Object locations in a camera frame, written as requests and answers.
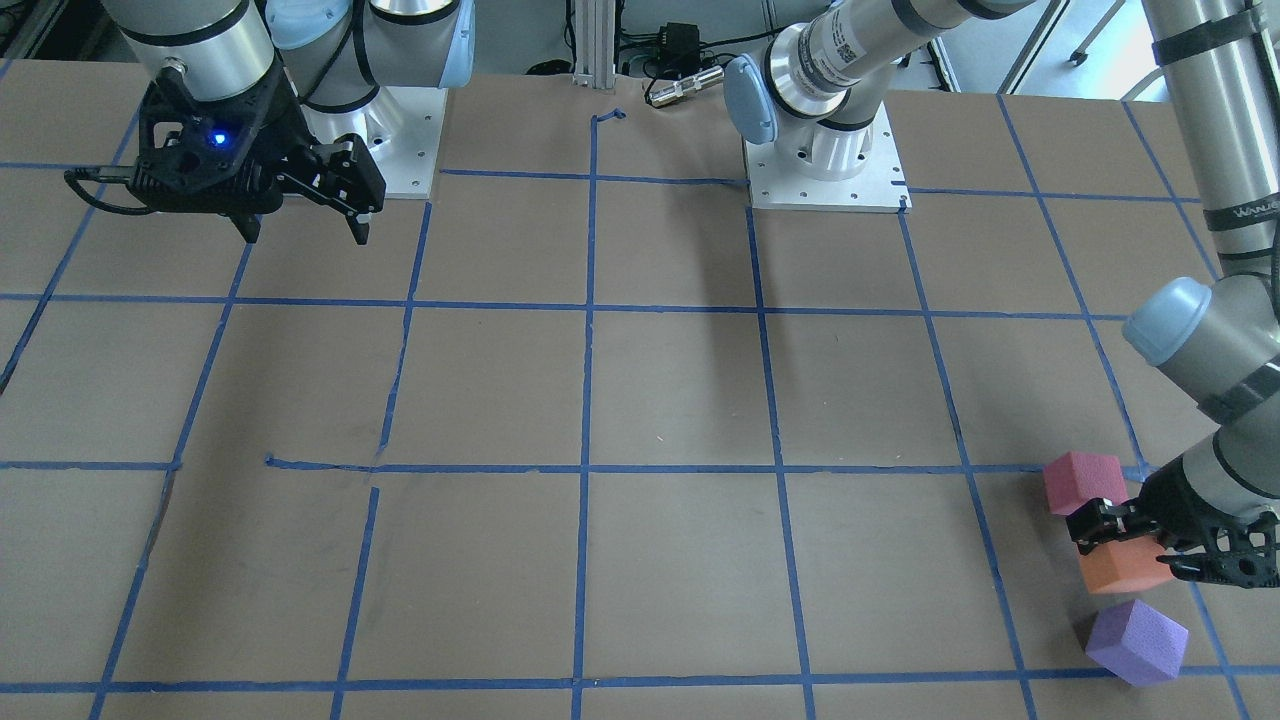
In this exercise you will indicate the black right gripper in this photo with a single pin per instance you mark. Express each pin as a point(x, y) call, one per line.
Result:
point(272, 137)

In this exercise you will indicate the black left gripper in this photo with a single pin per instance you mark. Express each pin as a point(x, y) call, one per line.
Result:
point(1183, 508)

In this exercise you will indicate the orange foam block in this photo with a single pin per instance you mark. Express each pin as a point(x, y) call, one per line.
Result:
point(1124, 567)

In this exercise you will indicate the purple foam block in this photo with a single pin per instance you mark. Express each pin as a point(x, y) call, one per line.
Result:
point(1138, 643)

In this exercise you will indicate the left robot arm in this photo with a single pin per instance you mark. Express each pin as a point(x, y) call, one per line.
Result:
point(808, 100)

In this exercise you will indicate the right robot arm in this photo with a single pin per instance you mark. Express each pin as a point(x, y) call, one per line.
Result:
point(336, 54)

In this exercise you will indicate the pink foam block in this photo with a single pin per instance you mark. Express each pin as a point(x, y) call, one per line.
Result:
point(1077, 477)

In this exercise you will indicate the brown paper table cover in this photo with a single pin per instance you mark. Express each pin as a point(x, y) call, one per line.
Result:
point(584, 434)

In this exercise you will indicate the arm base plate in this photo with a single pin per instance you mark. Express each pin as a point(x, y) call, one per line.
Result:
point(402, 126)
point(810, 167)

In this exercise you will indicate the aluminium frame post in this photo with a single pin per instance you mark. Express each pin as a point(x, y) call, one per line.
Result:
point(594, 27)

